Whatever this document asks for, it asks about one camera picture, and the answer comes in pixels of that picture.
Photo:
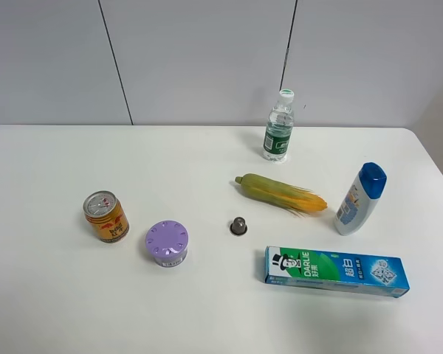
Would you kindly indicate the yellow green toy corn cob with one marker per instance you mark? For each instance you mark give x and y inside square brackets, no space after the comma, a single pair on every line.
[294,199]

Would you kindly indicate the clear water bottle green label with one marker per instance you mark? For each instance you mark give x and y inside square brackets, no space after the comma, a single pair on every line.
[279,127]

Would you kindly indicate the purple lidded air freshener jar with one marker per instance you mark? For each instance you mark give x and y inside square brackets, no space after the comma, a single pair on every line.
[167,242]

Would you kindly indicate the gold red energy drink can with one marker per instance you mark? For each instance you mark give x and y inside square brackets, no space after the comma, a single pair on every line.
[104,212]

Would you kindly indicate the white shampoo bottle blue cap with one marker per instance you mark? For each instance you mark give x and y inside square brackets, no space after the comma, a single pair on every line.
[361,199]

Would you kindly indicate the blue green toothpaste box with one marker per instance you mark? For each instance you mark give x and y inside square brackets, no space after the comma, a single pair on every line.
[335,271]

